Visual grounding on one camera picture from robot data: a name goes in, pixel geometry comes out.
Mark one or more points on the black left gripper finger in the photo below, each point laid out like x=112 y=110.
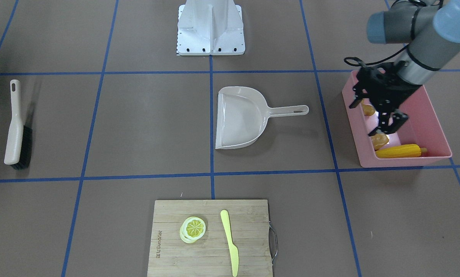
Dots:
x=389 y=123

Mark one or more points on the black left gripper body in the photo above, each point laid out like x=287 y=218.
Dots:
x=396 y=89

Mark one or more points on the toy brown potato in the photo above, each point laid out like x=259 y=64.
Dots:
x=368 y=110

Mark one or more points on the toy ginger root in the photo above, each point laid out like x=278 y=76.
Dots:
x=379 y=140

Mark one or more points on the yellow toy corn cob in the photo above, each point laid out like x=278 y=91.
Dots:
x=401 y=151

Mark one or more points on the white plastic dustpan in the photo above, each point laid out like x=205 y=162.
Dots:
x=243 y=114

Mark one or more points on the white hand brush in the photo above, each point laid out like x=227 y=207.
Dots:
x=19 y=139

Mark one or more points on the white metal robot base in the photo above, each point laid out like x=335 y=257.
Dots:
x=210 y=27

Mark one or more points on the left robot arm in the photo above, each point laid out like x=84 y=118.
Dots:
x=430 y=32

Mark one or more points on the pink plastic bin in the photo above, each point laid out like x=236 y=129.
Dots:
x=422 y=128

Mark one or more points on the wooden cutting board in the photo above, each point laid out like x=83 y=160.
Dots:
x=209 y=256

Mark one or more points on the yellow plastic toy knife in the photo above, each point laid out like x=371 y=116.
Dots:
x=233 y=250

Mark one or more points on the toy lemon slice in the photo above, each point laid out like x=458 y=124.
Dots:
x=192 y=229

